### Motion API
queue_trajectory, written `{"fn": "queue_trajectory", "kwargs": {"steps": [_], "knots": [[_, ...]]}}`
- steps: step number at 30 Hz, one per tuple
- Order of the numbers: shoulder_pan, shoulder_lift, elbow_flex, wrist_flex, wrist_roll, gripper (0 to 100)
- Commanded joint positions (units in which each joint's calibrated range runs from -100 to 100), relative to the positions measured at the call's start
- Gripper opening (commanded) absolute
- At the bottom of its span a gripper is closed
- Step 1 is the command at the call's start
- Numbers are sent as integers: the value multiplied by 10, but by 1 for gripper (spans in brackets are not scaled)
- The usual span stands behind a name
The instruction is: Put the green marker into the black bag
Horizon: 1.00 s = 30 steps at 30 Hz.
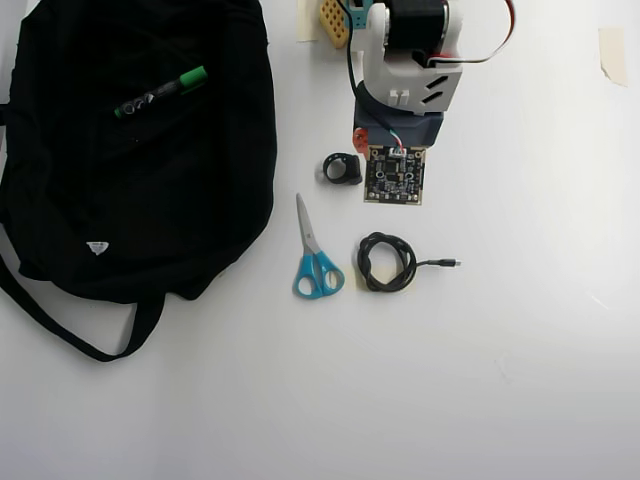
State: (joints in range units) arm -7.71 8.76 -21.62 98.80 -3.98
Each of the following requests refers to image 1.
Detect square camera circuit board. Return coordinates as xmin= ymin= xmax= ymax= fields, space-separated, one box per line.
xmin=362 ymin=144 xmax=429 ymax=206

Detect yellow perforated block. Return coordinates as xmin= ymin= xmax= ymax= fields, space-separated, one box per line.
xmin=318 ymin=0 xmax=351 ymax=50

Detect dark navy gripper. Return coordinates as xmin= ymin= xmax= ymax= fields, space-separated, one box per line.
xmin=351 ymin=97 xmax=445 ymax=156

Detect thin black camera cable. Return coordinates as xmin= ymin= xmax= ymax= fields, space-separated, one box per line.
xmin=344 ymin=29 xmax=407 ymax=154

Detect blue handled scissors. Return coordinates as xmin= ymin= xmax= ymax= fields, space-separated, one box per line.
xmin=292 ymin=192 xmax=347 ymax=300

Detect black fabric bag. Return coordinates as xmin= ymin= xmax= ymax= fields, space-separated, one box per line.
xmin=0 ymin=0 xmax=279 ymax=363

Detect black plastic ring clip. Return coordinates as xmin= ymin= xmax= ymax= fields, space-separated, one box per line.
xmin=315 ymin=152 xmax=364 ymax=187

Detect coiled black USB cable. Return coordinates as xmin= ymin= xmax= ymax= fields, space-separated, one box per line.
xmin=356 ymin=230 xmax=463 ymax=294

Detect white red servo cable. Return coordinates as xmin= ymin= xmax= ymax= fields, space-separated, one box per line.
xmin=427 ymin=0 xmax=517 ymax=69

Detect green capped black marker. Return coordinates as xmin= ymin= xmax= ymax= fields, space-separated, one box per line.
xmin=113 ymin=65 xmax=209 ymax=120

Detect beige masking tape strip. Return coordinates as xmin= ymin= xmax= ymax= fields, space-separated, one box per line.
xmin=296 ymin=0 xmax=321 ymax=43
xmin=598 ymin=27 xmax=629 ymax=88

